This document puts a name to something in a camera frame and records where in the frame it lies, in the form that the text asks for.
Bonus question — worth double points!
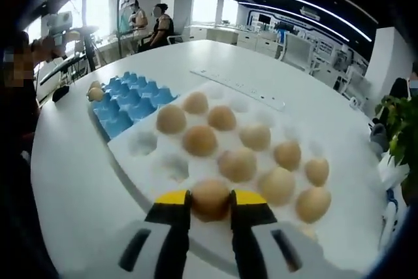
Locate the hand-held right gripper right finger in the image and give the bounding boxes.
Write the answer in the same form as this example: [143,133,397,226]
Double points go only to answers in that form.
[229,189,324,279]

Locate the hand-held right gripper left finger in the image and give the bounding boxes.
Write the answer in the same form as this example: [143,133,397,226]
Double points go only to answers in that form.
[109,189,192,279]

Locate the white egg tray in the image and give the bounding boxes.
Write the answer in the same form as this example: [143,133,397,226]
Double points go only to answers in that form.
[106,81,337,260]

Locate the blue egg tray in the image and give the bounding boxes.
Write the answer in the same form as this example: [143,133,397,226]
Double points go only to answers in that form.
[88,70,180,141]

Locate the group of brown eggs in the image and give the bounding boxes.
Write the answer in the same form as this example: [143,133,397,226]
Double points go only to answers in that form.
[155,91,333,239]

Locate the person's left hand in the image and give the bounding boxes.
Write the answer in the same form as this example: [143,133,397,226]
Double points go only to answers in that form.
[31,37,68,63]

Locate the black tripod stand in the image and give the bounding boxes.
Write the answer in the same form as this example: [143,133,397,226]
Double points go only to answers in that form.
[76,30,101,73]

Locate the small black object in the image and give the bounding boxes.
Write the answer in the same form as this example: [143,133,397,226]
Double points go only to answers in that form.
[51,86,70,103]

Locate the white square pillar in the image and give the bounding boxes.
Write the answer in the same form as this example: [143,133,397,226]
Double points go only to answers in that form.
[364,27,418,122]
[161,0,196,43]

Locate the white cabinet row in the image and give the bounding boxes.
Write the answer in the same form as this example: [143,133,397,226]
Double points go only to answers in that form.
[189,25,283,59]

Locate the white power strip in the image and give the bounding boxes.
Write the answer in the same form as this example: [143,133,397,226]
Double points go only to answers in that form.
[189,67,285,111]

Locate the white plastic bag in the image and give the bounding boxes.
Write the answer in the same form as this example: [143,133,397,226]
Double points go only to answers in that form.
[378,154,411,250]

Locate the small grey object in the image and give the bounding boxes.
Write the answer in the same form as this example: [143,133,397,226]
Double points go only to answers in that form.
[368,123,390,159]

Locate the white mesh chair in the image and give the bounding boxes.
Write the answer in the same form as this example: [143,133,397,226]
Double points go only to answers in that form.
[338,69,370,99]
[283,35,312,64]

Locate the green potted plant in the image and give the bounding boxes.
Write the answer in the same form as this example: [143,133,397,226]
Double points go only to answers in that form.
[374,94,417,208]

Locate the ceiling air conditioner unit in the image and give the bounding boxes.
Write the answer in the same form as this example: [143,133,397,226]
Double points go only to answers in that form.
[300,7,323,20]

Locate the lit wall display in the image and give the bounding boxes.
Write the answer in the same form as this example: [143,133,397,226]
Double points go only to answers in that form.
[246,6,372,74]

